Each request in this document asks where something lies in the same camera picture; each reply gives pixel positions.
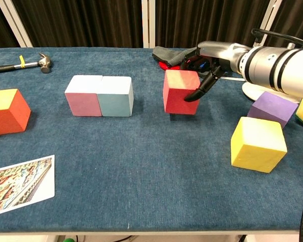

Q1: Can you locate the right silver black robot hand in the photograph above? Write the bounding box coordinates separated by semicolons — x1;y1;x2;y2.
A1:
180;41;245;103

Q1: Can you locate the red foam cube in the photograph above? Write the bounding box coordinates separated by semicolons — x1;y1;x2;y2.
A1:
163;70;201;116

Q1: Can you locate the purple foam cube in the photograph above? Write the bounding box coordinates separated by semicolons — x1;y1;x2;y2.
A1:
246;91;299;130

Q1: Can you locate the yellow foam cube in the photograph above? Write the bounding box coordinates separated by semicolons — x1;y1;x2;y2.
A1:
230;116;288;174

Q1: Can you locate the orange foam cube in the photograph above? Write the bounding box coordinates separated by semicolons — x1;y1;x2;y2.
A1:
0;88;32;136

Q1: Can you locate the black pleated curtain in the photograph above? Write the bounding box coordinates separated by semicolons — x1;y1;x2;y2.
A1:
155;0;271;48
264;0;303;50
0;0;22;48
11;0;143;48

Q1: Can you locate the grey cloth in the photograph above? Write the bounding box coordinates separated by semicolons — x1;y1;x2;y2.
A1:
152;46;200;68

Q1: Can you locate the red disc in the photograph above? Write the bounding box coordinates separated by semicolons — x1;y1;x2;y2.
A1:
158;61;185;71

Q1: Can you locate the white slipper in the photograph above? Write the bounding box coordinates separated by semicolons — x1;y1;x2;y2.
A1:
241;82;301;104

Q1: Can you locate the light blue foam cube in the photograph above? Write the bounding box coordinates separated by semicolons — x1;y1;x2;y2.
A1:
97;76;134;117

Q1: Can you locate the blue fabric table cover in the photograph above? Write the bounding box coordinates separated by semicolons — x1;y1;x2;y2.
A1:
0;47;303;232

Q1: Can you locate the pink foam cube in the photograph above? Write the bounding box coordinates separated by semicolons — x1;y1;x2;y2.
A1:
64;75;104;117

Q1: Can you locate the printed photo card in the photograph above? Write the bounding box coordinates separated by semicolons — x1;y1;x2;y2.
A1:
0;154;56;217

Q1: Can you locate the white partition frame post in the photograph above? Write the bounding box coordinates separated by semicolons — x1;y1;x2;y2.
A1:
252;0;283;48
141;0;156;48
0;0;33;48

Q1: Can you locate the claw hammer black handle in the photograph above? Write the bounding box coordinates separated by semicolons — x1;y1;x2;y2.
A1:
0;52;53;75

